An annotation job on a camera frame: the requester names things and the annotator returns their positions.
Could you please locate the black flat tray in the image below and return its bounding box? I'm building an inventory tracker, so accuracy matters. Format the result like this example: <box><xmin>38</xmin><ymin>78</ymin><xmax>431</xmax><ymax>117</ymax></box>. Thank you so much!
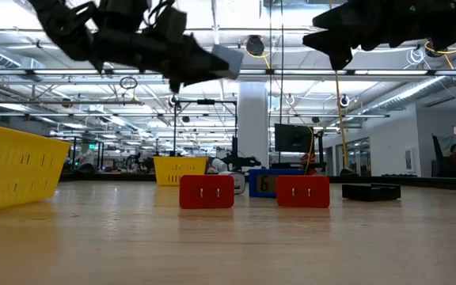
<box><xmin>341</xmin><ymin>182</ymin><xmax>402</xmax><ymax>203</ymax></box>

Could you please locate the large yellow plastic basket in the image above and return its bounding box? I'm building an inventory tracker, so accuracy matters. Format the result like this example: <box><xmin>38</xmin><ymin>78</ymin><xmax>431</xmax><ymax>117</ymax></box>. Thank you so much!
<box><xmin>0</xmin><ymin>120</ymin><xmax>73</xmax><ymax>214</ymax></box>

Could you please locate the white structural column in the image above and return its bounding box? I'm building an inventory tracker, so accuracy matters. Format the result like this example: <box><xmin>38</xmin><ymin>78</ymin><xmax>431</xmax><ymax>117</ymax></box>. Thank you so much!
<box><xmin>237</xmin><ymin>82</ymin><xmax>271</xmax><ymax>169</ymax></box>

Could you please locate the black table edge rail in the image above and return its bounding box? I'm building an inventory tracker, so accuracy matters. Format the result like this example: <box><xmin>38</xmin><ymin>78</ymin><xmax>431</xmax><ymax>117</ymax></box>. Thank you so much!
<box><xmin>59</xmin><ymin>172</ymin><xmax>456</xmax><ymax>192</ymax></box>

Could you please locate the blue digital clock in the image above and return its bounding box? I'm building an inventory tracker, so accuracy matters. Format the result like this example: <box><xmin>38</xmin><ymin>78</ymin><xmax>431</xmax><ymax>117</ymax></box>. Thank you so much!
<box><xmin>248</xmin><ymin>169</ymin><xmax>306</xmax><ymax>199</ymax></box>

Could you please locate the black monitor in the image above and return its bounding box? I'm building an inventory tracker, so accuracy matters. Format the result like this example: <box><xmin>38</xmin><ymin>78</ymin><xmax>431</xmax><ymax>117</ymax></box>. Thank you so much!
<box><xmin>274</xmin><ymin>123</ymin><xmax>315</xmax><ymax>154</ymax></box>

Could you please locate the hanging yellow cable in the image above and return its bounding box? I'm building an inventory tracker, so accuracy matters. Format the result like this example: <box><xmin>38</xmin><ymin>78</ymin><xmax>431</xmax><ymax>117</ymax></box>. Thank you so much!
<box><xmin>332</xmin><ymin>70</ymin><xmax>350</xmax><ymax>171</ymax></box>

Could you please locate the black metal stand frame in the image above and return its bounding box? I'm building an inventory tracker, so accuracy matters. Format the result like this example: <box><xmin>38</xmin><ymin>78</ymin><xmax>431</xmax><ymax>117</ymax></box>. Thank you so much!
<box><xmin>171</xmin><ymin>98</ymin><xmax>239</xmax><ymax>159</ymax></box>

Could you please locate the red orange background object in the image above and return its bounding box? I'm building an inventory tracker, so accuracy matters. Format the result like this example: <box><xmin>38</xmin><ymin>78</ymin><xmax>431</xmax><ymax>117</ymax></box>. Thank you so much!
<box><xmin>300</xmin><ymin>153</ymin><xmax>318</xmax><ymax>177</ymax></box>

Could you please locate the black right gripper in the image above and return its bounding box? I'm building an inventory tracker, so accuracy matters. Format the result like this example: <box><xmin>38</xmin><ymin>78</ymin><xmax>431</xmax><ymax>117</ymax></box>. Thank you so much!
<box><xmin>302</xmin><ymin>0</ymin><xmax>431</xmax><ymax>71</ymax></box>

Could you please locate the white rounded device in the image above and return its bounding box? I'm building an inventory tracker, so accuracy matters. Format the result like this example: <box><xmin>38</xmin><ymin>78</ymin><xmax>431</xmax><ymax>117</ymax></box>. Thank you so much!
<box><xmin>218</xmin><ymin>170</ymin><xmax>247</xmax><ymax>196</ymax></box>

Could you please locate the red power adapter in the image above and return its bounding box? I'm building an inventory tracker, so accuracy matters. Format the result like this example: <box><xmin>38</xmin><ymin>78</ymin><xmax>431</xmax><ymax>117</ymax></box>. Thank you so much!
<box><xmin>178</xmin><ymin>174</ymin><xmax>236</xmax><ymax>210</ymax></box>
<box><xmin>275</xmin><ymin>175</ymin><xmax>331</xmax><ymax>209</ymax></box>

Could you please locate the black ceiling cable reel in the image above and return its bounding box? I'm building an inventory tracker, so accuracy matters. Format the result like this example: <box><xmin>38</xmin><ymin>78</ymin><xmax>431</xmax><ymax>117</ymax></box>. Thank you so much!
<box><xmin>424</xmin><ymin>41</ymin><xmax>447</xmax><ymax>59</ymax></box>
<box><xmin>245</xmin><ymin>34</ymin><xmax>266</xmax><ymax>57</ymax></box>

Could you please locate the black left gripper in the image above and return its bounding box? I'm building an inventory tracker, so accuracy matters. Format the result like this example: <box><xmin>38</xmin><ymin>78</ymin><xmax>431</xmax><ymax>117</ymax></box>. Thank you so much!
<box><xmin>93</xmin><ymin>0</ymin><xmax>231</xmax><ymax>94</ymax></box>

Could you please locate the small yellow plastic basket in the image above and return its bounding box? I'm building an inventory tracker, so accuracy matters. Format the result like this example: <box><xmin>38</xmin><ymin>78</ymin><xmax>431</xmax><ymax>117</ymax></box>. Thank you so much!
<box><xmin>152</xmin><ymin>156</ymin><xmax>209</xmax><ymax>187</ymax></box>

